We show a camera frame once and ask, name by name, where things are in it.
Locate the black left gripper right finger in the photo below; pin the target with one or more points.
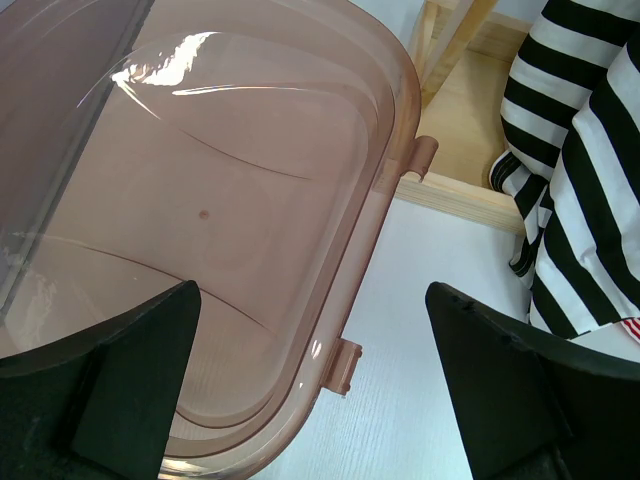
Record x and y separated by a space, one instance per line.
531 405

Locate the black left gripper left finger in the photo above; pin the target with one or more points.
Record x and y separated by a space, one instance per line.
99 404

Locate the red white striped tank top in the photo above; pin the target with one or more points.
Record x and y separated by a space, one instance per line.
632 327

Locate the black white striped tank top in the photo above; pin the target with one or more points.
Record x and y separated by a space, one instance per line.
570 116

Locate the pink translucent plastic basket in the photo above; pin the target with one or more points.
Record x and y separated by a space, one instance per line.
252 147

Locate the wooden clothes rack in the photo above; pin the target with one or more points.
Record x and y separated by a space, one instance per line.
462 51

